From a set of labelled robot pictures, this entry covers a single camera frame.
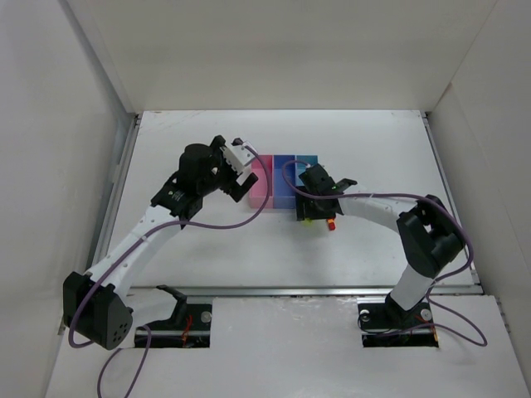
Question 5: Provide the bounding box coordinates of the red yellow lego piece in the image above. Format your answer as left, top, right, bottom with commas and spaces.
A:
327, 219, 336, 231

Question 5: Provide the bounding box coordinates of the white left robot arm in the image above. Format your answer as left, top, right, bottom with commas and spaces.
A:
62, 135, 259, 350

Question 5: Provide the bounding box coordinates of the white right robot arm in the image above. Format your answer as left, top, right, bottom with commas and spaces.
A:
295, 163, 470, 332

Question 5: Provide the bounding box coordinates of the pink bin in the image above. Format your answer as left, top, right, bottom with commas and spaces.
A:
248, 154, 273, 209

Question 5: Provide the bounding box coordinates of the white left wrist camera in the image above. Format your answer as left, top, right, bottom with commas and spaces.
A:
222, 141, 256, 174

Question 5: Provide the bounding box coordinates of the aluminium rail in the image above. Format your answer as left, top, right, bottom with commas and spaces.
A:
126, 284, 484, 297

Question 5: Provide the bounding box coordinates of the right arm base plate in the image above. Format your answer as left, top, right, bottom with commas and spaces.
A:
358, 302, 439, 348

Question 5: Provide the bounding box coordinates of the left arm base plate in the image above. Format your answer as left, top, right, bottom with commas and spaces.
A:
128, 285, 212, 348

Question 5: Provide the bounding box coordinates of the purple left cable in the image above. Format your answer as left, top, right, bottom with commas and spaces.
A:
68, 138, 279, 398

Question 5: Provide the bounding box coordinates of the purple cable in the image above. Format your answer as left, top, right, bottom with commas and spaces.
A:
281, 160, 488, 348
68, 138, 279, 398

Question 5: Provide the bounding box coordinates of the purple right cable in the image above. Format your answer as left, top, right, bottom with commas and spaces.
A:
281, 160, 488, 348

